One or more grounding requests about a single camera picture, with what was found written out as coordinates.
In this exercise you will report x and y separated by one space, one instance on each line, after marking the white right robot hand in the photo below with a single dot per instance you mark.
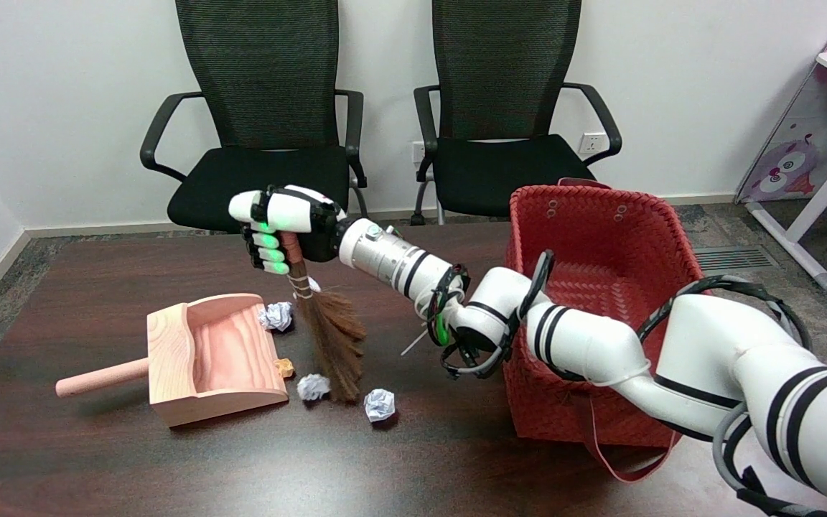
288 212

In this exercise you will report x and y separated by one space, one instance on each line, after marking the white paper ball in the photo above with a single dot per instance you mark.
276 316
313 285
379 404
313 386

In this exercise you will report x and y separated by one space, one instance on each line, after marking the brown straw hand broom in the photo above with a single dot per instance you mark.
334 337

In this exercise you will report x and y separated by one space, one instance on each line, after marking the small tan paper scrap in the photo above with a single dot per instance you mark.
284 368

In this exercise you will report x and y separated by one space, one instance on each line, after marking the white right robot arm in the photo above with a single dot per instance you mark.
586 345

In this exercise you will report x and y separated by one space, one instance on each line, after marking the wooden dustpan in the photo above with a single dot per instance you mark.
234 359

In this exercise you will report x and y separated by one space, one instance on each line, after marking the black mesh office chair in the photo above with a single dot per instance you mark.
263 172
485 172

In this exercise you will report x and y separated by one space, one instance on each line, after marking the white zip tie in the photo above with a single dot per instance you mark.
413 343

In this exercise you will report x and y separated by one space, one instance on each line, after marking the red woven basket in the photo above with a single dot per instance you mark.
600 230

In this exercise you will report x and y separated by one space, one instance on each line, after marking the floor vent grille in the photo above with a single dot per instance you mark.
733 258

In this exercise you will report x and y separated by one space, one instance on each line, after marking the pink owl print shelf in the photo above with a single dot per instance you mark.
787 169

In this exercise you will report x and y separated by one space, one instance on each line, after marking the white desk leg frame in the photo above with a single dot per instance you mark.
826 194

